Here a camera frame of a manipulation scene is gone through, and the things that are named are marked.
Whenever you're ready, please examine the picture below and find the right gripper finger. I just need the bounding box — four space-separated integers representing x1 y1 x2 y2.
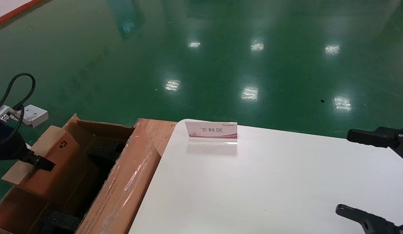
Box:
335 204 403 234
347 127 403 161

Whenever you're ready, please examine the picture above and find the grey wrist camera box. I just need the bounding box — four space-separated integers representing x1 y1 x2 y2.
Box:
15 105 49 128

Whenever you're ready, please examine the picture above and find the wooden board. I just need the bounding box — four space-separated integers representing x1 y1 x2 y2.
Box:
135 118 178 156

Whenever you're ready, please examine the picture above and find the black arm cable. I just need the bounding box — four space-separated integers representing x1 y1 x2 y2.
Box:
0 73 36 147

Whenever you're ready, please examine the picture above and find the acrylic sign with red print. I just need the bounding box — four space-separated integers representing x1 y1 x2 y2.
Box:
185 121 238 145

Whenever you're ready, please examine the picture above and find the small cardboard box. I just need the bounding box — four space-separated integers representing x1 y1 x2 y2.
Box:
1 125 99 207

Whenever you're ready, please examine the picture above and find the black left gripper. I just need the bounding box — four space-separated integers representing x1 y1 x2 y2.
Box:
0 122 55 172

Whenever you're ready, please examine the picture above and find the large open cardboard box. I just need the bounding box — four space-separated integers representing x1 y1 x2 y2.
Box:
0 114 161 234

